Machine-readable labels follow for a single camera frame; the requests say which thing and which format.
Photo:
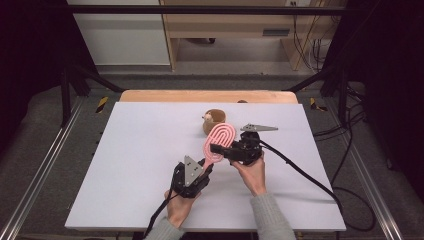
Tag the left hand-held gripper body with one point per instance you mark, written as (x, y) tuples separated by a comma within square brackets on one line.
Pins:
[(188, 180)]

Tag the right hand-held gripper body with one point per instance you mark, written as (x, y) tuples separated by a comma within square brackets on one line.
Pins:
[(248, 150)]

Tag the pink hairbrush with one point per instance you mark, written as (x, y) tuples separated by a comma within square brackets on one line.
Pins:
[(223, 134)]

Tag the person's right hand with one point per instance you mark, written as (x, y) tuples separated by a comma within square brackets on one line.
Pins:
[(253, 176)]

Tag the person's left hand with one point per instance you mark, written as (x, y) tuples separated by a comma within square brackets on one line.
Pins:
[(180, 208)]

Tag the light wooden table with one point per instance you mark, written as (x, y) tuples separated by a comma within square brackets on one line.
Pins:
[(206, 96)]

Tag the yellow black striped tape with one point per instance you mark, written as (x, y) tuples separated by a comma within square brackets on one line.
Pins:
[(102, 104), (315, 104)]

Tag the light wooden desk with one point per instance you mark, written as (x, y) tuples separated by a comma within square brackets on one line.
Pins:
[(230, 25)]

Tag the white cabinet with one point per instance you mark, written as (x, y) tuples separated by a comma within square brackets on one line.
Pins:
[(123, 36)]

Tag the black curtain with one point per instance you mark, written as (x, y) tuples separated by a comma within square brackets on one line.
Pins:
[(390, 83), (30, 50)]

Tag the black frame brace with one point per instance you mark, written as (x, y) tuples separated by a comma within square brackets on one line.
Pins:
[(88, 78), (333, 80)]

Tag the aluminium floor rail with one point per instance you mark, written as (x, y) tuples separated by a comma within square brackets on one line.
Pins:
[(40, 166), (366, 176)]

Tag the black horizontal frame bar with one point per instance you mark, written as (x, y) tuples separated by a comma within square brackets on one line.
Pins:
[(200, 10)]

